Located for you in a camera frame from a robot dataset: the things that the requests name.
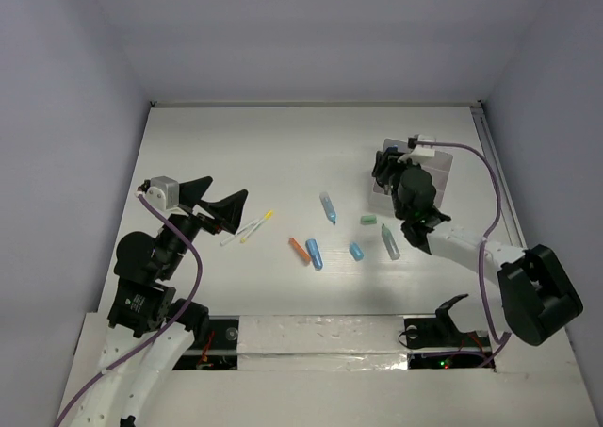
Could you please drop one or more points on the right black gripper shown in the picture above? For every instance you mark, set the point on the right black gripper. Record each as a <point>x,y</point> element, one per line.
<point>386,161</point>

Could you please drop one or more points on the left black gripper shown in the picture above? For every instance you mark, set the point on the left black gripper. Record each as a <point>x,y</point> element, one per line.
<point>203,215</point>

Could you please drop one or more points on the white marker yellow cap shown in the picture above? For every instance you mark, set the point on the white marker yellow cap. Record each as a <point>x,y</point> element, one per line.
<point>256,226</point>

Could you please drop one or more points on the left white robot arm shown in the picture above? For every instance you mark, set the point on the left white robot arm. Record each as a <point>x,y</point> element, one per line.
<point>150,331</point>

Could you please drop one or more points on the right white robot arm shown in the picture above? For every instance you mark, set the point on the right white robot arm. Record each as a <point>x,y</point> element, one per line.
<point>537,297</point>

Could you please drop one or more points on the white divided organizer box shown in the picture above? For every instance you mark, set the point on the white divided organizer box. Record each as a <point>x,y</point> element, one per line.
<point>438,167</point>

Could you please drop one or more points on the white marker pen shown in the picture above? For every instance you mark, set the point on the white marker pen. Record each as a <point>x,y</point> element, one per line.
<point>239,232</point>

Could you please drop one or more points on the green eraser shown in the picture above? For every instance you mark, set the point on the green eraser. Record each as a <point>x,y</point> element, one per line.
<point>368,219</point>

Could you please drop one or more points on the blue marker upright tip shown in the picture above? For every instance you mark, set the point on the blue marker upright tip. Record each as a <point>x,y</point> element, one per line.
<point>328,207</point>

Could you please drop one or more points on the grey green tipped marker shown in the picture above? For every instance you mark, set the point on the grey green tipped marker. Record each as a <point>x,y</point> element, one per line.
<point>390,243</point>

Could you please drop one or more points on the short blue eraser cap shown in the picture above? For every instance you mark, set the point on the short blue eraser cap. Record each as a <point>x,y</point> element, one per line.
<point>356,252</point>

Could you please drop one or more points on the orange highlighter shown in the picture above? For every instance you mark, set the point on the orange highlighter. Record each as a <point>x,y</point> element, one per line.
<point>300,251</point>

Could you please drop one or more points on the large blue highlighter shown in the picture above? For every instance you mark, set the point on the large blue highlighter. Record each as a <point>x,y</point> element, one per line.
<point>314,253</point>

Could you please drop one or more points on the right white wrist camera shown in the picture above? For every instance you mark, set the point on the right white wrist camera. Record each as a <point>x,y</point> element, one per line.
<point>420,148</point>

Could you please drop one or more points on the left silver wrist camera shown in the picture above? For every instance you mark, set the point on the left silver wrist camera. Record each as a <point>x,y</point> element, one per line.
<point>161,192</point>

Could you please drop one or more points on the aluminium side rail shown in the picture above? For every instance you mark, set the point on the aluminium side rail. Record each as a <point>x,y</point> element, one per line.
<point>508,213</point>

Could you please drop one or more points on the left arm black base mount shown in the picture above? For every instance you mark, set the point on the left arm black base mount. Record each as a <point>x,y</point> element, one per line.
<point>217,351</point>

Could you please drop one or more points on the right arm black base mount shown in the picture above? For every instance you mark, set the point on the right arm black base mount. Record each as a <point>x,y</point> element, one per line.
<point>435,343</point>

